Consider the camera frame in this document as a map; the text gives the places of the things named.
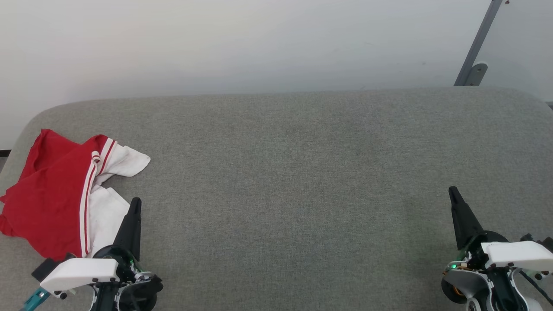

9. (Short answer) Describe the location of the teal left cable plug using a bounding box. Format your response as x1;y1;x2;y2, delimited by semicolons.
21;289;51;311

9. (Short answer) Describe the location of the grey fabric sofa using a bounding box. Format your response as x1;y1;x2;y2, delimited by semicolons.
0;86;553;311

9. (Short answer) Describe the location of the red and white shirt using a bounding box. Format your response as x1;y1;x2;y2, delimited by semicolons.
0;129;151;261

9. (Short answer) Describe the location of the grey metal bracket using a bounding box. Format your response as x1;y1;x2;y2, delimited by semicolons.
467;63;489;86

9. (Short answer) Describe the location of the black right camera cable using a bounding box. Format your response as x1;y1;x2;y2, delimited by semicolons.
518;270;553;305

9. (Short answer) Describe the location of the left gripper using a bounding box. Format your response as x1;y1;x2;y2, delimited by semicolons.
40;197;164;311

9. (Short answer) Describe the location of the grey metal bar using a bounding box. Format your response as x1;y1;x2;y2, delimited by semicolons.
454;0;504;86

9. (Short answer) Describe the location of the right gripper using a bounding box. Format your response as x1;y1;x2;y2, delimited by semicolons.
442;187;553;311

